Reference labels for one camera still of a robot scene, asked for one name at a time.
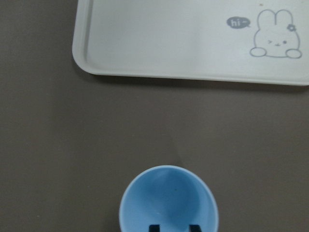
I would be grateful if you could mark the cream rabbit tray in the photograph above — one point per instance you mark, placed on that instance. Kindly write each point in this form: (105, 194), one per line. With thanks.
(251, 41)

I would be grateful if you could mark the light blue plastic cup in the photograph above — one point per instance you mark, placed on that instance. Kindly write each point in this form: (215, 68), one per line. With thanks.
(170, 196)

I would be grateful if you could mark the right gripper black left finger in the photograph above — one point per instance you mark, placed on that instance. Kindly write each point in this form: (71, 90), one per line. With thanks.
(154, 228)

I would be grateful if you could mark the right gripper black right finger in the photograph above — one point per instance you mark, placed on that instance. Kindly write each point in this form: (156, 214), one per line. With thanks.
(194, 228)

